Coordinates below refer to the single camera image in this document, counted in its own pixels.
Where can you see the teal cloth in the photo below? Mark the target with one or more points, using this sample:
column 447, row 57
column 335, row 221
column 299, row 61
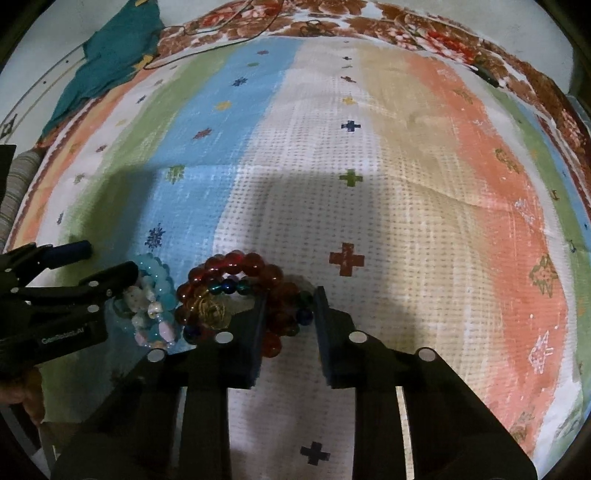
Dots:
column 111, row 55

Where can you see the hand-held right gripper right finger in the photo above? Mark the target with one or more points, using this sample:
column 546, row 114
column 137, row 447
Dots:
column 327, row 350

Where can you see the person's left hand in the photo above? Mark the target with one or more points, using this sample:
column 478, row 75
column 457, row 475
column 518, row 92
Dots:
column 25, row 397

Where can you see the colourful striped blanket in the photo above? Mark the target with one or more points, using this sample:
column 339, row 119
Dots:
column 323, row 184

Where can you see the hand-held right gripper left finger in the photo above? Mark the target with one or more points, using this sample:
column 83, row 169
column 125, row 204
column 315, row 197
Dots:
column 253, row 350

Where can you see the grey striped pillow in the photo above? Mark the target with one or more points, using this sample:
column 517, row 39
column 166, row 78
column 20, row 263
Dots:
column 22, row 184

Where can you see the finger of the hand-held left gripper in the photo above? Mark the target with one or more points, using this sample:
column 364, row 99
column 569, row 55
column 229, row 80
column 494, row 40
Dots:
column 69, row 249
column 111, row 279

